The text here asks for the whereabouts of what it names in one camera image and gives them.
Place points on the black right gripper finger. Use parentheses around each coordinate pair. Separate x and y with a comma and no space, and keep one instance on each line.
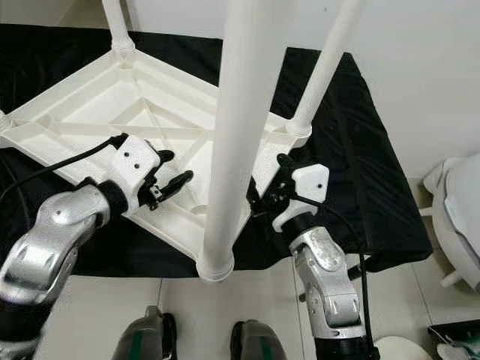
(285,165)

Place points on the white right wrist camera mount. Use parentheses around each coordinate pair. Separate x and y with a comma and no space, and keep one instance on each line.
(307,184)

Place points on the green white package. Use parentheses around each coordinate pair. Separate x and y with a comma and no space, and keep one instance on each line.
(454,352)

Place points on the dark low box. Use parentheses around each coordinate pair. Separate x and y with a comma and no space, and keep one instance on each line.
(436,330)

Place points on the white plastic chair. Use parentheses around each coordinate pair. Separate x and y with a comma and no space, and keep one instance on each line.
(461,217)

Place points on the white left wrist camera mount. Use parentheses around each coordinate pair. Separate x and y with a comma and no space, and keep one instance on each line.
(135,161)

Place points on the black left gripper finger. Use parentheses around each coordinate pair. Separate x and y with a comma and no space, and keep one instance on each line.
(165,157)
(175,183)

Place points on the black table cloth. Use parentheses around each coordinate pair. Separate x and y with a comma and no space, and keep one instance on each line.
(382,210)

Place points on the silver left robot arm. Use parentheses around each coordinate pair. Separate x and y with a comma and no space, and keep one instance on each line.
(52,247)

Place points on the white round stool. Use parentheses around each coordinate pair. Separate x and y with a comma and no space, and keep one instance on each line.
(401,351)

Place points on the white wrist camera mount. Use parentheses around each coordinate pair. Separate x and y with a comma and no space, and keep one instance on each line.
(307,184)
(135,161)

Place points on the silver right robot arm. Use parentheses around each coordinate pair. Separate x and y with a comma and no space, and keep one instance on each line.
(326,277)

